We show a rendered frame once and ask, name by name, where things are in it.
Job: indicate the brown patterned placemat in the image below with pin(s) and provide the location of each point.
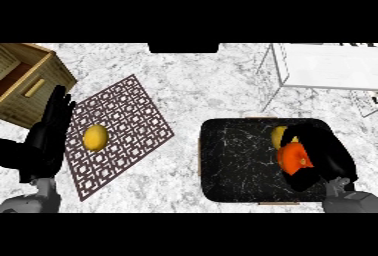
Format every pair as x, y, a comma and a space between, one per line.
118, 133

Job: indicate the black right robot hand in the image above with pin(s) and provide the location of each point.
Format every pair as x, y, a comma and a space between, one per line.
329, 150

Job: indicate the yellow lemon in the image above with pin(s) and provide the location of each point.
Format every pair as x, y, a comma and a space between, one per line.
94, 137

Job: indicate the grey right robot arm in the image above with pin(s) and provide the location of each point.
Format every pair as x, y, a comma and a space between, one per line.
348, 200

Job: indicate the black marble tray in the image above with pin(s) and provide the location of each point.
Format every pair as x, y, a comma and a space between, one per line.
240, 160

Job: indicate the wooden drawer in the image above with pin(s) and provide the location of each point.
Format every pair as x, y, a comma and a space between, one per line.
26, 85

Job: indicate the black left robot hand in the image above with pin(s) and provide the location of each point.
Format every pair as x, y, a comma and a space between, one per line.
45, 133

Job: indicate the orange squash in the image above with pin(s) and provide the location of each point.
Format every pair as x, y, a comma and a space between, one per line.
293, 158

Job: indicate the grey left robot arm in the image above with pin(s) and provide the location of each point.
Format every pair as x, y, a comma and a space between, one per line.
34, 200

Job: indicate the yellow fruit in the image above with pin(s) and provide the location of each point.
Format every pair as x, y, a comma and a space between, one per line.
277, 136

